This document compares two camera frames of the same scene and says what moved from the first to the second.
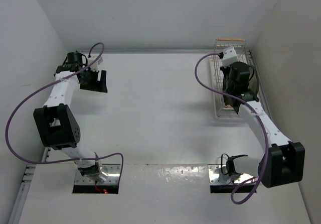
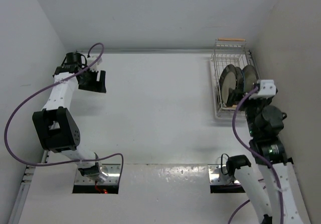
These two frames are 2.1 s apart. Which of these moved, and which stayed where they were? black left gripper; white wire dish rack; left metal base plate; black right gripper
Moved: black right gripper
Stayed: left metal base plate; white wire dish rack; black left gripper
